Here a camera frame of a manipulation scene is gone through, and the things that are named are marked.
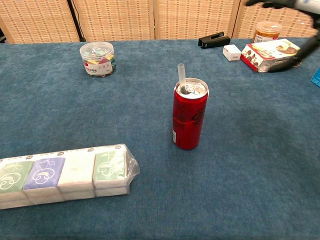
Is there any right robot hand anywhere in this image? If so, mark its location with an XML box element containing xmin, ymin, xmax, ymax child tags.
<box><xmin>245</xmin><ymin>0</ymin><xmax>299</xmax><ymax>10</ymax></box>

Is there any clear plastic straw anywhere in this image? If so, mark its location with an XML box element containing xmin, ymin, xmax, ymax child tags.
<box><xmin>177</xmin><ymin>63</ymin><xmax>187</xmax><ymax>95</ymax></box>

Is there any red soda can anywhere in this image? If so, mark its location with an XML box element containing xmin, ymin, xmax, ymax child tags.
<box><xmin>172</xmin><ymin>77</ymin><xmax>210</xmax><ymax>151</ymax></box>

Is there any orange lidded plastic jar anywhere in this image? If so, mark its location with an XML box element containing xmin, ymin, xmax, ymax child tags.
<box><xmin>252</xmin><ymin>20</ymin><xmax>283</xmax><ymax>44</ymax></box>

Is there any white red biscuit box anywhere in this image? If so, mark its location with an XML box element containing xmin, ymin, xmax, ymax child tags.
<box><xmin>240</xmin><ymin>38</ymin><xmax>302</xmax><ymax>73</ymax></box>

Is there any small white box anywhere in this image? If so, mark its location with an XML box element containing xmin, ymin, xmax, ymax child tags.
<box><xmin>222</xmin><ymin>44</ymin><xmax>242</xmax><ymax>62</ymax></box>

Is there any black stapler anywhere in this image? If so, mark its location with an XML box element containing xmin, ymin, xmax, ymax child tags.
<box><xmin>198</xmin><ymin>31</ymin><xmax>231</xmax><ymax>50</ymax></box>

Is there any blue box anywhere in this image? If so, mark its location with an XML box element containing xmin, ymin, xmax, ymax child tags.
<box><xmin>310</xmin><ymin>67</ymin><xmax>320</xmax><ymax>88</ymax></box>

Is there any woven bamboo folding screen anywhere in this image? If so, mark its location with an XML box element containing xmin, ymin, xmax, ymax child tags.
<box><xmin>0</xmin><ymin>0</ymin><xmax>320</xmax><ymax>45</ymax></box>

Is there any clear jar of colourful clips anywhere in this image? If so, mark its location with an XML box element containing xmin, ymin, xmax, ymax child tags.
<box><xmin>79</xmin><ymin>41</ymin><xmax>117</xmax><ymax>78</ymax></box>

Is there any black stand pole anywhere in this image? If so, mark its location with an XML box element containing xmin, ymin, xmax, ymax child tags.
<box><xmin>66</xmin><ymin>0</ymin><xmax>87</xmax><ymax>42</ymax></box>

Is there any blue tablecloth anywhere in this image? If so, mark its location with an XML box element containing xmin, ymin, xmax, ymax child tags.
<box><xmin>0</xmin><ymin>37</ymin><xmax>320</xmax><ymax>240</ymax></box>

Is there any wrapped tissue packet multipack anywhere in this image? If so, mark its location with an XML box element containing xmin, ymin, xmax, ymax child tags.
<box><xmin>0</xmin><ymin>143</ymin><xmax>140</xmax><ymax>210</ymax></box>

